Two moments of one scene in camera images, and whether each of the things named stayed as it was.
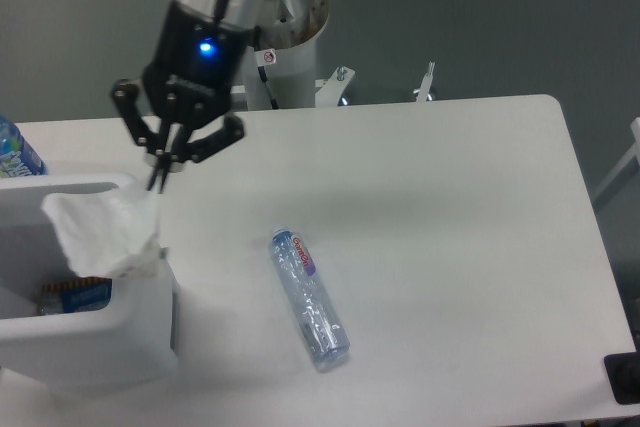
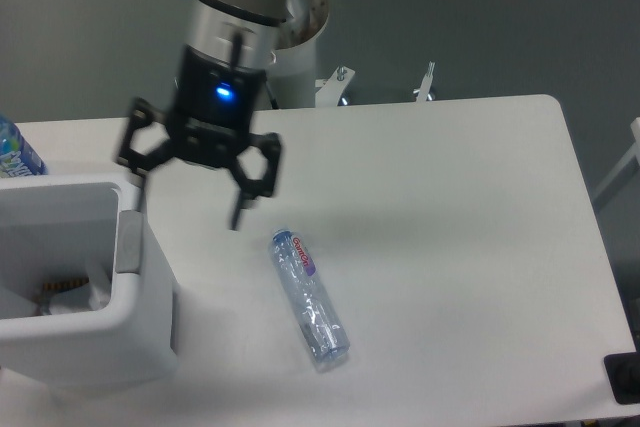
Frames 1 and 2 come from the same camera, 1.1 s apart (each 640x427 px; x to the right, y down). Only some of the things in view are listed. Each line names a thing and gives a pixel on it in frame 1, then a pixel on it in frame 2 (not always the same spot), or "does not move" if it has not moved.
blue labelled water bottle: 17,159 does not move
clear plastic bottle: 319,317 does not move
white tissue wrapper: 107,233 → 90,296
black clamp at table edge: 623,373 does not move
